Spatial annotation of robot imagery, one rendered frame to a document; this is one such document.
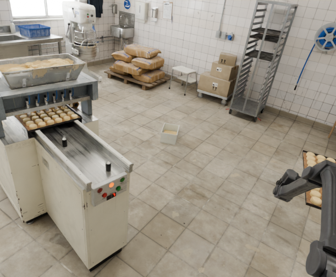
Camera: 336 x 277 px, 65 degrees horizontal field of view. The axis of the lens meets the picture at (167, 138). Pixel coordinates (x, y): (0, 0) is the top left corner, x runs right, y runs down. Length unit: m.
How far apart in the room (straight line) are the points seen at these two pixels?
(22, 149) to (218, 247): 1.73
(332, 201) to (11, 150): 1.88
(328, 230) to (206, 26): 4.93
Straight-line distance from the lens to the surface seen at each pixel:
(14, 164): 2.17
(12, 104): 2.06
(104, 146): 1.84
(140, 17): 6.29
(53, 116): 2.20
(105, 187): 1.63
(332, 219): 0.98
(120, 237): 2.14
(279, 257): 2.63
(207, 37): 5.56
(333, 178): 1.07
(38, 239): 2.50
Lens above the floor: 1.90
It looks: 31 degrees down
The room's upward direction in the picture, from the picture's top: 7 degrees clockwise
